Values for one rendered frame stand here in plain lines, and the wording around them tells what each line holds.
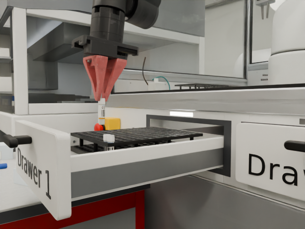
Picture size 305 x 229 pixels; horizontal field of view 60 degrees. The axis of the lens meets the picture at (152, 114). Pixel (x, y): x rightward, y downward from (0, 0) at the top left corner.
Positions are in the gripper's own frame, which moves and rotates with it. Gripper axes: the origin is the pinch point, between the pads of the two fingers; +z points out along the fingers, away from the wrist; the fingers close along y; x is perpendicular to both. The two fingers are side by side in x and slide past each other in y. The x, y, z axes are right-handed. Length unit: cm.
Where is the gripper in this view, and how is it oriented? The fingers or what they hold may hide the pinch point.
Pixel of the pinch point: (101, 96)
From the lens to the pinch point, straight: 47.2
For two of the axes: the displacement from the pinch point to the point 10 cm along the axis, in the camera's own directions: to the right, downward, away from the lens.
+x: 5.4, 0.9, -8.3
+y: -8.3, -0.6, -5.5
